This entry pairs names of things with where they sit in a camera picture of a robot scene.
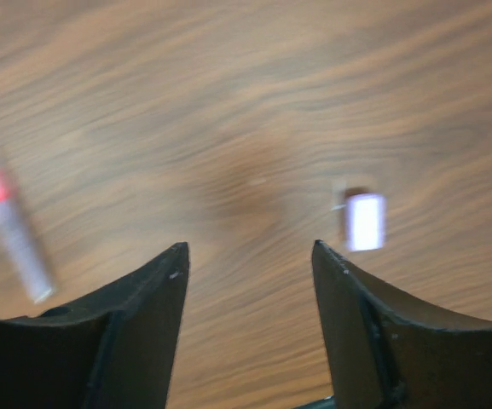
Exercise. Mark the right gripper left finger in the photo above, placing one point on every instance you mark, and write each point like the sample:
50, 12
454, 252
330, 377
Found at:
112, 348

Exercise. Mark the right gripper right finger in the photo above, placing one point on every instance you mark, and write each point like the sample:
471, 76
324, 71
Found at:
389, 349

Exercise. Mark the purple pen cap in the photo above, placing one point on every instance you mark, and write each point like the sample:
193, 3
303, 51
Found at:
364, 222

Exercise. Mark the pink highlighter pen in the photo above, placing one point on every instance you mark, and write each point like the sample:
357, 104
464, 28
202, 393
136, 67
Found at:
21, 247

